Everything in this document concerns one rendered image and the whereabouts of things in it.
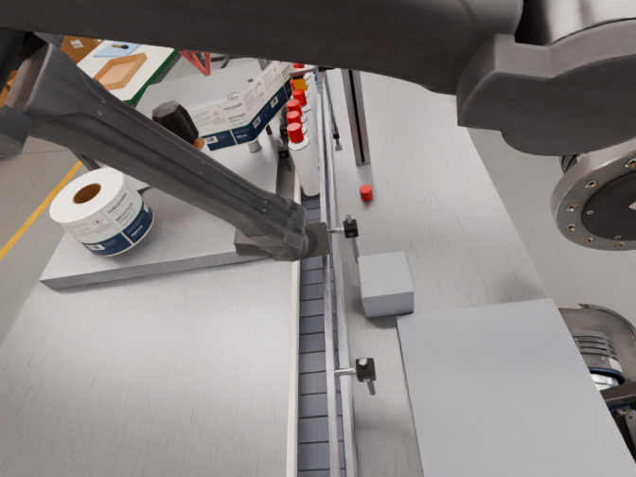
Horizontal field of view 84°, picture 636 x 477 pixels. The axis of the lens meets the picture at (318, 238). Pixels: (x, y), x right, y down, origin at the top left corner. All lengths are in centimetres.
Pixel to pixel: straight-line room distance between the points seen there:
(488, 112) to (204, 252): 83
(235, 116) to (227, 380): 72
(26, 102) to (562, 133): 34
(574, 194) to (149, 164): 50
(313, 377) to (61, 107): 56
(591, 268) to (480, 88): 183
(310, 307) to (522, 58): 64
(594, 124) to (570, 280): 171
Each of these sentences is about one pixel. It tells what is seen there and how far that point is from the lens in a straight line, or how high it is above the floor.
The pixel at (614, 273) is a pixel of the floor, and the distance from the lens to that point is 202.
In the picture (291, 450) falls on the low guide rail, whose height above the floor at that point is 91.
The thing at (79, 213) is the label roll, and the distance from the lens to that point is 106.
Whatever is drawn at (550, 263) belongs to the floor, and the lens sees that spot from 196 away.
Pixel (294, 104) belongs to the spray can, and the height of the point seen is 108.
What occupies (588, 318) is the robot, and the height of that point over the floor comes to 24.
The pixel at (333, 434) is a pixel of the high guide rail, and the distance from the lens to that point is 59.
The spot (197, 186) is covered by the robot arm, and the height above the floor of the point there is 131.
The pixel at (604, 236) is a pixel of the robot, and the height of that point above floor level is 107.
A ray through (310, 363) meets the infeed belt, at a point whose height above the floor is 88.
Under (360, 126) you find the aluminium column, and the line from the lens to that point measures 102.
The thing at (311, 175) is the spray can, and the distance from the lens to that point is 92.
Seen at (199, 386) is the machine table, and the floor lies 83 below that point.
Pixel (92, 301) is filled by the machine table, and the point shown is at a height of 83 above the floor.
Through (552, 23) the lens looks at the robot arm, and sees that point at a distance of 21.
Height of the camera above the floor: 153
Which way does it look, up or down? 49 degrees down
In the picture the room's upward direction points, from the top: 19 degrees counter-clockwise
